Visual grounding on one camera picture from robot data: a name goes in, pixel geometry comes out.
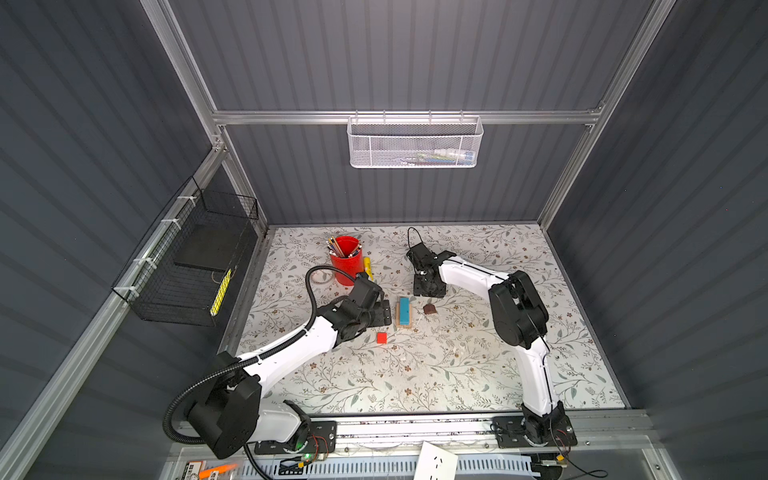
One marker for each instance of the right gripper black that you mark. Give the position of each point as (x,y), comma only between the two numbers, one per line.
(439,293)

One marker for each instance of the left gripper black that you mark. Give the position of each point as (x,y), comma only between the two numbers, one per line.
(381,310)

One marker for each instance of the teal block plank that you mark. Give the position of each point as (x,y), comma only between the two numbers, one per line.
(406,312)

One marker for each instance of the wood block plank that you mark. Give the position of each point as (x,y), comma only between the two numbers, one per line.
(396,313)

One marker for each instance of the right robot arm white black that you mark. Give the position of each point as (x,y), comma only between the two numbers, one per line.
(519,318)

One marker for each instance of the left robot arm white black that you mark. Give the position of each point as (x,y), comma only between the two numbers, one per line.
(225,408)

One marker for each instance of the tape roll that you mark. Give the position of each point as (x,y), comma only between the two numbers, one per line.
(322,277)

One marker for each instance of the pencils in cup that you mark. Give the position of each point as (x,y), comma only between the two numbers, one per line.
(343,246)

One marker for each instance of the yellow marker in basket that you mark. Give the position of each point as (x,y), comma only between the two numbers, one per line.
(221,293)

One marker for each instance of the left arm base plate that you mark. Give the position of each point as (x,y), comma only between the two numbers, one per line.
(319,437)

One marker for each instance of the white wire basket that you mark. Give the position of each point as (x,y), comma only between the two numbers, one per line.
(418,142)

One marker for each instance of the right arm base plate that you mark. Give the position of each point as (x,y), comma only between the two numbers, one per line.
(518,431)

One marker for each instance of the black wire basket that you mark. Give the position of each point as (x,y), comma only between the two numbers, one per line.
(176,280)

